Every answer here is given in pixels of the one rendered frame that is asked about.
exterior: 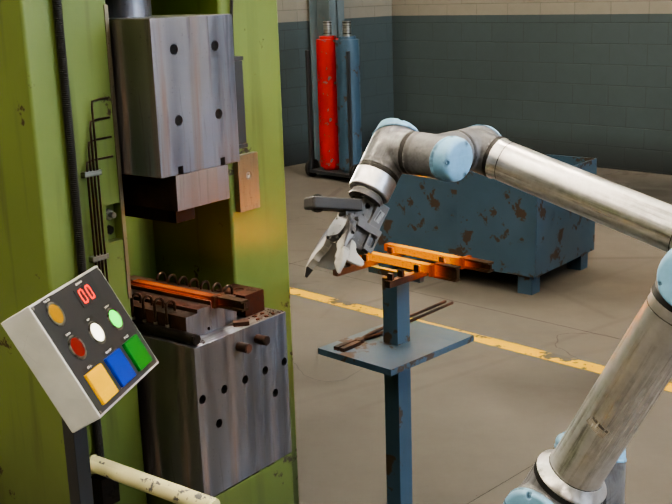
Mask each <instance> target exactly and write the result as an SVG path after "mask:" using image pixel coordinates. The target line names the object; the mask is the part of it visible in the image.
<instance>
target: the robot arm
mask: <svg viewBox="0 0 672 504"><path fill-rule="evenodd" d="M469 171H473V172H476V173H478V174H481V175H483V176H485V177H488V178H490V179H495V180H498V181H500V182H502V183H505V184H507V185H509V186H512V187H514V188H516V189H519V190H521V191H524V192H526V193H528V194H531V195H533V196H535V197H538V198H540V199H542V200H545V201H547V202H550V203H552V204H554V205H557V206H559V207H561V208H564V209H566V210H568V211H571V212H573V213H576V214H578V215H580V216H583V217H585V218H587V219H590V220H592V221H594V222H597V223H599V224H601V225H604V226H606V227H609V228H611V229H613V230H616V231H618V232H620V233H623V234H625V235H627V236H630V237H632V238H635V239H637V240H639V241H642V242H644V243H646V244H649V245H651V246H653V247H656V248H658V249H661V250H663V251H665V252H667V253H666V255H665V256H664V257H663V259H662V260H661V262H660V264H659V267H658V270H657V279H656V281H655V283H654V284H653V286H652V288H651V292H650V294H649V296H648V297H647V299H646V300H645V302H644V304H643V305H642V307H641V309H640V310H639V312H638V314H637V315H636V317H635V319H634V320H633V322H632V323H631V325H630V327H629V328H628V330H627V332H626V333H625V335H624V337H623V338H622V340H621V342H620V343H619V345H618V346H617V348H616V350H615V351H614V353H613V355H612V356H611V358H610V360H609V361H608V363H607V365H606V366H605V368H604V369H603V371H602V373H601V374H600V376H599V378H598V379H597V381H596V383H595V384H594V386H593V388H592V389H591V391H590V392H589V394H588V396H587V397H586V399H585V401H584V402H583V404H582V406H581V407H580V409H579V410H578V412H577V414H576V415H575V417H574V419H573V420H572V422H571V424H570V425H569V427H568V429H567V430H566V431H565V432H563V433H561V434H559V435H558V436H557V437H556V439H555V444H554V447H555V449H549V450H546V451H544V452H542V453H541V454H540V455H539V457H538V458H537V460H536V462H535V463H534V465H533V467H532V468H531V470H530V472H529V473H528V475H527V477H526V478H525V480H524V481H523V482H522V483H521V484H520V485H519V486H518V487H517V488H515V489H513V490H512V491H511V492H510V493H509V494H508V496H507V497H506V498H505V500H504V502H503V504H625V479H626V462H627V459H626V447H627V445H628V444H629V442H630V441H631V439H632V438H633V436H634V435H635V433H636V432H637V430H638V428H639V427H640V425H641V424H642V422H643V421H644V419H645V418H646V416H647V415H648V413H649V412H650V410H651V409H652V407H653V406H654V404H655V403H656V401H657V399H658V398H659V396H660V395H661V393H662V392H663V390H664V389H665V387H666V386H667V384H668V383H669V381H670V380H671V378H672V205H670V204H668V203H665V202H663V201H660V200H658V199H655V198H653V197H650V196H647V195H645V194H642V193H640V192H637V191H635V190H632V189H630V188H627V187H625V186H622V185H620V184H617V183H615V182H612V181H610V180H607V179H604V178H602V177H599V176H597V175H594V174H592V173H589V172H587V171H584V170H582V169H579V168H577V167H574V166H572V165H569V164H567V163H564V162H562V161H559V160H556V159H554V158H551V157H549V156H546V155H544V154H541V153H539V152H536V151H534V150H531V149H529V148H526V147H524V146H521V145H519V144H516V143H514V142H511V141H509V140H508V139H507V138H504V137H502V136H501V135H500V133H499V132H498V131H497V130H496V129H494V128H493V127H491V126H488V125H472V126H469V127H467V128H463V129H459V130H454V131H449V132H445V133H440V134H432V133H424V132H419V131H418V130H417V128H416V127H415V126H413V125H412V124H410V123H409V122H407V121H404V120H403V121H402V120H399V119H397V118H387V119H384V120H382V121H381V122H380V123H379V125H378V126H377V128H376V129H375V130H374V132H373V134H372V138H371V140H370V142H369V144H368V146H367V148H366V150H365V152H364V154H363V156H362V158H361V160H360V162H359V164H358V166H357V168H356V170H355V172H354V174H353V176H352V178H351V180H350V182H349V187H350V189H351V190H350V192H349V196H350V197H351V198H340V197H325V196H322V195H320V194H315V195H313V196H311V197H307V198H305V199H304V209H305V210H311V211H313V212H316V213H318V212H322V211H333V212H339V213H338V217H336V218H335V219H334V220H333V222H332V224H331V225H330V227H329V228H328V229H327V230H326V232H325V233H324V234H323V236H322V237H321V239H320V240H319V242H318V244H317V245H316V247H315V249H314V251H313V253H312V255H311V257H310V259H309V261H308V263H307V265H306V268H305V275H304V276H305V277H306V278H307V277H308V276H309V275H310V273H311V272H312V271H313V269H314V267H315V266H318V267H321V268H325V269H329V270H334V269H336V272H337V274H340V273H341V271H342V269H343V267H344V265H345V263H346V262H347V263H350V264H353V265H356V266H360V267H362V266H363V265H364V261H363V259H362V258H361V257H360V256H359V255H364V254H368V253H370V254H372V252H373V250H374V248H375V246H376V244H377V242H378V239H379V237H380V235H381V233H382V232H381V231H380V227H381V225H382V223H383V221H384V219H385V217H386V215H387V213H388V211H389V209H390V208H389V207H387V206H386V205H384V204H387V203H388V202H389V199H390V197H391V195H392V193H393V191H394V189H395V187H396V185H397V183H398V181H399V179H400V177H401V174H402V173H403V174H409V175H415V176H420V177H426V178H432V179H437V180H440V181H443V182H457V181H459V180H461V179H463V178H464V177H465V176H466V175H467V173H468V172H469ZM376 237H377V239H375V238H376ZM335 241H336V242H335ZM374 242H375V243H374ZM373 244H374V245H373ZM372 245H373V247H372ZM371 247H372V248H371ZM336 252H337V253H336ZM335 253H336V255H335ZM334 256H336V259H335V257H334Z"/></svg>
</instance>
